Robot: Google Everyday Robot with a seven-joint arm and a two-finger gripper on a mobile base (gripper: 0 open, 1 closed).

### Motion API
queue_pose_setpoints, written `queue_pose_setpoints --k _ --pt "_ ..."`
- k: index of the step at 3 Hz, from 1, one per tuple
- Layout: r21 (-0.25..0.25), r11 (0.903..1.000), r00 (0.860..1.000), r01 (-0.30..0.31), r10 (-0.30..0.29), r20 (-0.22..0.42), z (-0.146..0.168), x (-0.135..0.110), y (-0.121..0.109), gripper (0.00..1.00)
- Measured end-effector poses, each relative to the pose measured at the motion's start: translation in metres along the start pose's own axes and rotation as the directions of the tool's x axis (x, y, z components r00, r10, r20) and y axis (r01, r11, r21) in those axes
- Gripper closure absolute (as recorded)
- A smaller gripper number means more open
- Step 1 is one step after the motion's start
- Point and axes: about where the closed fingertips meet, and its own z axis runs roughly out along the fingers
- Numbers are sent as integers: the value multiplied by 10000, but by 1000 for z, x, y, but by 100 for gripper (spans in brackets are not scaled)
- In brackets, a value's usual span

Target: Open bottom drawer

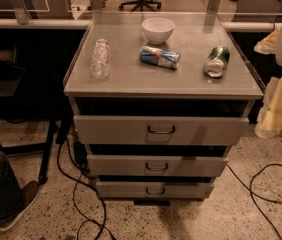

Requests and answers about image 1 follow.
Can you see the grey drawer cabinet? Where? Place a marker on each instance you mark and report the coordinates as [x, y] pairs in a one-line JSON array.
[[134, 88]]

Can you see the green soda can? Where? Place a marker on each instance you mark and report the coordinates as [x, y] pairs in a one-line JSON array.
[[217, 62]]

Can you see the black power adapter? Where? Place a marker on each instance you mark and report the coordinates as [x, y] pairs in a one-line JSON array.
[[80, 153]]

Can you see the grey drawer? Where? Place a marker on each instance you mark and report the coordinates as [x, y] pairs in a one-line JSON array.
[[176, 166], [156, 190], [149, 130]]

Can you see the brown shoe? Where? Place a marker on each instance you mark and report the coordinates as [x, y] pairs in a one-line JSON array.
[[11, 212]]

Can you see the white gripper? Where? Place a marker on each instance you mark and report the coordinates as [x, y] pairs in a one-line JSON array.
[[270, 114]]

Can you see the black table frame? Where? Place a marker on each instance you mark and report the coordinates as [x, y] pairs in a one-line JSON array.
[[31, 89]]

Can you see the blue crushed can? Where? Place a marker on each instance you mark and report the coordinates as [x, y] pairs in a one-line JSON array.
[[160, 57]]

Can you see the clear plastic bottle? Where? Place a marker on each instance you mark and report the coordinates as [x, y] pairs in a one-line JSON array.
[[100, 60]]

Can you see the white bowl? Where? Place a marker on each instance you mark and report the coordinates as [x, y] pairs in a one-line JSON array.
[[157, 30]]

